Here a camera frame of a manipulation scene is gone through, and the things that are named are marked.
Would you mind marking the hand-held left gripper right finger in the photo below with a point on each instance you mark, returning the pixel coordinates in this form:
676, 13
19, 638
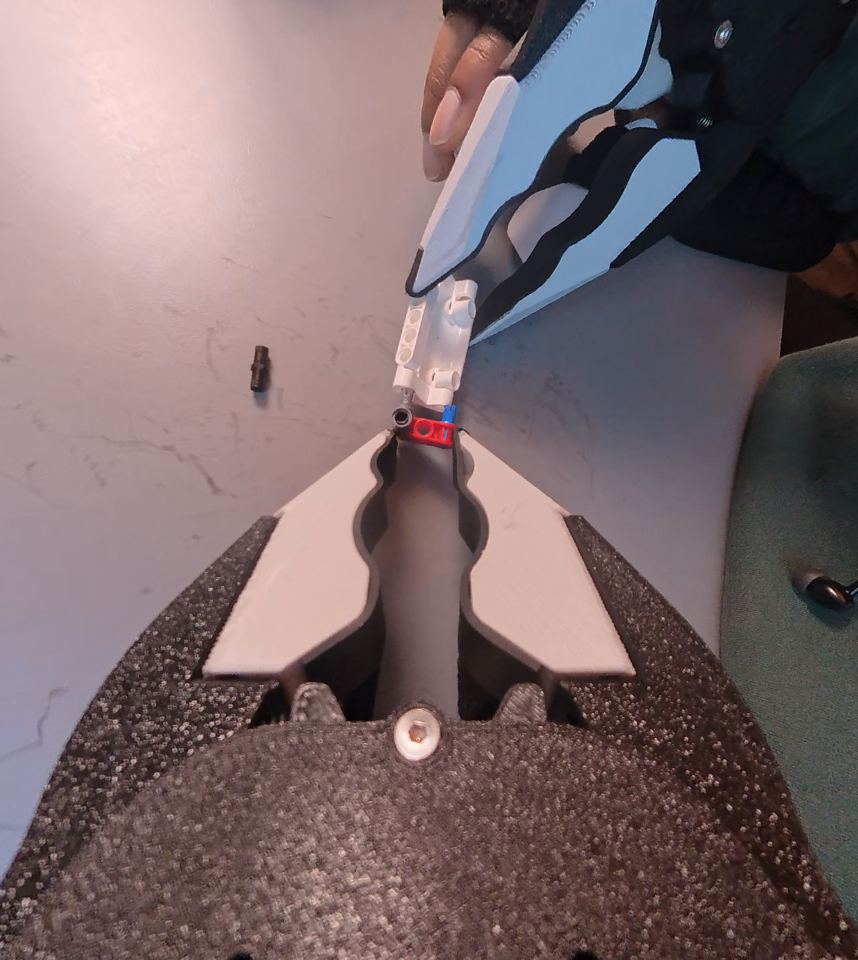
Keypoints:
541, 600

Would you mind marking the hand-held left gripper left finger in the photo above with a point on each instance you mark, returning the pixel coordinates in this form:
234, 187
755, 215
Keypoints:
294, 600

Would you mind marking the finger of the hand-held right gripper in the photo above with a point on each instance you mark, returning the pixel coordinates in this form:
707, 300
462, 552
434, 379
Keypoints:
624, 217
549, 112

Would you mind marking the red toy connector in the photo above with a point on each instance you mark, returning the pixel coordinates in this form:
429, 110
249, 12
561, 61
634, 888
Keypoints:
429, 430

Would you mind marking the blue toy pin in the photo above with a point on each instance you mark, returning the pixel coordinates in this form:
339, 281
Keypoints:
450, 412

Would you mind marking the dark grey toy connector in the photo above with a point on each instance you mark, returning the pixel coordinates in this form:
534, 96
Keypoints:
401, 418

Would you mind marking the white toy panel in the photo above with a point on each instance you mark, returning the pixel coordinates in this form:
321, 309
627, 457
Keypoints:
436, 345

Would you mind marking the person's right forearm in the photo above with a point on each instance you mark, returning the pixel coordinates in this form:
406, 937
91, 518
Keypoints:
834, 127

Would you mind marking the person's right hand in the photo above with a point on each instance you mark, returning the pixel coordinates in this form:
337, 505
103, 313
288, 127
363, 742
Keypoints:
459, 82

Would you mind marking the black toy pin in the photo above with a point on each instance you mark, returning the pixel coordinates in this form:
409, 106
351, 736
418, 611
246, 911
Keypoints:
258, 367

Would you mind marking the person's green top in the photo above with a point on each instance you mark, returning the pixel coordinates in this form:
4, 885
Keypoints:
834, 712

